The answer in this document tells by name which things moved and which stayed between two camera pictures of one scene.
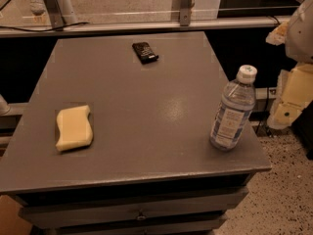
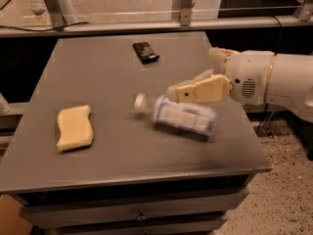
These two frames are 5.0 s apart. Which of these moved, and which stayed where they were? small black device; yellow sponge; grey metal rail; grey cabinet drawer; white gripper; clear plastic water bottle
Moved: white gripper; clear plastic water bottle
Stayed: grey metal rail; small black device; grey cabinet drawer; yellow sponge
